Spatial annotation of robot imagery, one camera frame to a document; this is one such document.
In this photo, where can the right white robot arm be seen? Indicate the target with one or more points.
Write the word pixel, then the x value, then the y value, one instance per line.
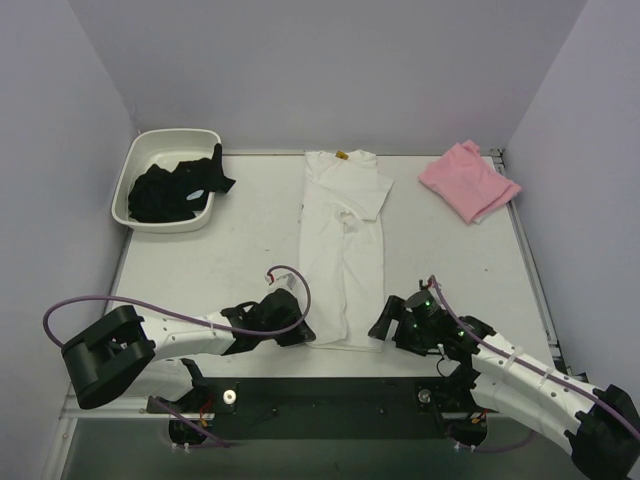
pixel 598 428

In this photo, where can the black t shirt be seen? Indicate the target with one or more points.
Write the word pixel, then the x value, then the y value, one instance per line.
pixel 162 196

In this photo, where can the aluminium right side rail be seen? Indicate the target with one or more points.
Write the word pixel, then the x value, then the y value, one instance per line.
pixel 537 289

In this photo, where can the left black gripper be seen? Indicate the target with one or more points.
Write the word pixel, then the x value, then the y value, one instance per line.
pixel 292 329

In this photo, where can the aluminium rail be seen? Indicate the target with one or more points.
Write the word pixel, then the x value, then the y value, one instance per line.
pixel 537 289
pixel 125 405

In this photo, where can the aluminium front rail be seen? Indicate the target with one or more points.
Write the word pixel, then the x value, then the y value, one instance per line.
pixel 125 405

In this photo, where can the white plastic bin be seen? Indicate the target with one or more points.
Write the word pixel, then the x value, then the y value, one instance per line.
pixel 164 148

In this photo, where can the white t shirt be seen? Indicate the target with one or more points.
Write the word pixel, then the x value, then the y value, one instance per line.
pixel 341 248

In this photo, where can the pink folded t shirt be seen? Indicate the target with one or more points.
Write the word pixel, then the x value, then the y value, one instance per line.
pixel 466 182

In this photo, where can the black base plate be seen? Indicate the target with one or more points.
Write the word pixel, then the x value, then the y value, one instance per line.
pixel 398 425

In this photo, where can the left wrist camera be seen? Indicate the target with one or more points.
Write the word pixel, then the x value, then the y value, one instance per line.
pixel 285 281

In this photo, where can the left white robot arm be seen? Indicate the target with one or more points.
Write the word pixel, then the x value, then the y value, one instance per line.
pixel 105 359

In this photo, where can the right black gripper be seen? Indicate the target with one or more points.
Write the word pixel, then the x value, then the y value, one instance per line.
pixel 400 326

